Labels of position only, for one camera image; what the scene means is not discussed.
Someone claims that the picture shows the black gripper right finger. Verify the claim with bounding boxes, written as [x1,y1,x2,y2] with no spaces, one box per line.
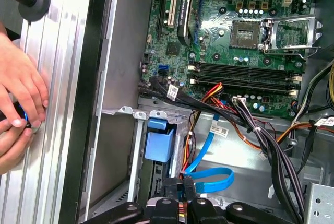
[182,175,301,224]

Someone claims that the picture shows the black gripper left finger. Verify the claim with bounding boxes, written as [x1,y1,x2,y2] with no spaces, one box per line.
[80,177,182,224]

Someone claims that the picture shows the orange yellow disk power wire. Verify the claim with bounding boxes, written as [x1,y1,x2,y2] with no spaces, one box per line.
[178,109,200,218]

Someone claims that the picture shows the blue data wire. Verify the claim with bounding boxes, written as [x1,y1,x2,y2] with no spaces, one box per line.
[181,113,235,195]

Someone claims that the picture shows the hard disk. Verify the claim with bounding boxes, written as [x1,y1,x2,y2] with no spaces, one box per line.
[144,118,181,201]

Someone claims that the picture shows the round black blue-ringed tool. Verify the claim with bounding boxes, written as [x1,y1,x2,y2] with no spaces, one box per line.
[0,103,42,135]

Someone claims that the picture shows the metal disk bay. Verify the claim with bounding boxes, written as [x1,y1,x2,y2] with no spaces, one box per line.
[118,105,191,209]

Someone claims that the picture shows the black RAM slot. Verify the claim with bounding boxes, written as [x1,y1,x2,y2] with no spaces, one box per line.
[189,75,293,89]
[198,81,300,97]
[194,68,303,81]
[188,61,305,75]

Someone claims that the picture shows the blue expansion slot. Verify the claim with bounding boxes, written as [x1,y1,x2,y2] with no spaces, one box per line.
[193,0,206,49]

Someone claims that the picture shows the black expansion slot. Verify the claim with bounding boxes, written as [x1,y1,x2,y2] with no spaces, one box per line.
[156,0,170,41]

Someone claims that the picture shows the white expansion slot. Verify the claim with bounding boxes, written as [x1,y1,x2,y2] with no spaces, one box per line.
[168,0,181,29]

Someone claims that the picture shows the person's right hand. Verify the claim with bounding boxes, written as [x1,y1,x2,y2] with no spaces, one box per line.
[0,121,36,176]

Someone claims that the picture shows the person's left hand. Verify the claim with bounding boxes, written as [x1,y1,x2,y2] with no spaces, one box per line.
[0,22,50,129]

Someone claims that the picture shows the metal drive cage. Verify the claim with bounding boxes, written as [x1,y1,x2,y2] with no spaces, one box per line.
[268,174,334,224]

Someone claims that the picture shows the black open PC case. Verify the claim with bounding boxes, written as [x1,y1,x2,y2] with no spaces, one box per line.
[58,0,334,224]

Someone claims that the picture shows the green motherboard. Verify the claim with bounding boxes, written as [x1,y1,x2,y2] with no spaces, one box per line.
[138,0,318,120]

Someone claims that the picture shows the metal locking lever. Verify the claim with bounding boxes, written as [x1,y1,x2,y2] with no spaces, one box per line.
[262,19,323,60]

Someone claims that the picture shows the CPU socket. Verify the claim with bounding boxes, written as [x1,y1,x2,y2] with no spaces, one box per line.
[231,19,261,49]

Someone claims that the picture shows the black graphics card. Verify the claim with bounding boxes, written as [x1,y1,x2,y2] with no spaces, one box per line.
[176,0,197,48]

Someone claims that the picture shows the silver socket cover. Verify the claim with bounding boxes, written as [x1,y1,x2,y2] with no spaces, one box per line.
[263,16,318,51]

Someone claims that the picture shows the grey purple wire bundle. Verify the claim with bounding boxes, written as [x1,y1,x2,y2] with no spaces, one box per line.
[231,95,308,224]

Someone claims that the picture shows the black sleeved wire bundle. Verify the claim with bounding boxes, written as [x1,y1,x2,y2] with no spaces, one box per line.
[137,74,253,129]

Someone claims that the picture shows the red orange power wire bundle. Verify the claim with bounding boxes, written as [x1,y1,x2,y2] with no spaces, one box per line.
[200,82,318,151]

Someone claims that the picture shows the yellow black power wires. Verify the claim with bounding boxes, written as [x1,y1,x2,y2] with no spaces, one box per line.
[297,62,334,120]

